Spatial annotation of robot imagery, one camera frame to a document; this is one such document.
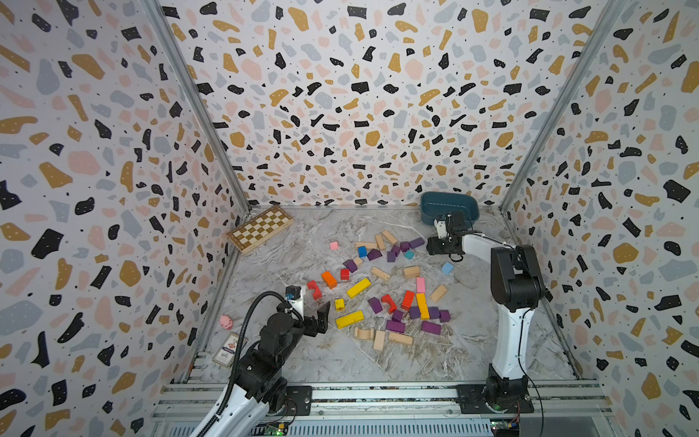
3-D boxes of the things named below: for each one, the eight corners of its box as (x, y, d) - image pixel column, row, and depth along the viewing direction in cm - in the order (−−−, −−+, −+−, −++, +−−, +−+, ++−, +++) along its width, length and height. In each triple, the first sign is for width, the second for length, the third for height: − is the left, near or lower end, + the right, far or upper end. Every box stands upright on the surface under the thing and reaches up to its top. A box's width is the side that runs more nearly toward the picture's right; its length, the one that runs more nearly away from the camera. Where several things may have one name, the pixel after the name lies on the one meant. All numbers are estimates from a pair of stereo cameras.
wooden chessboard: (242, 255, 107) (239, 250, 105) (229, 238, 113) (226, 233, 110) (295, 224, 118) (293, 219, 116) (280, 210, 124) (279, 204, 121)
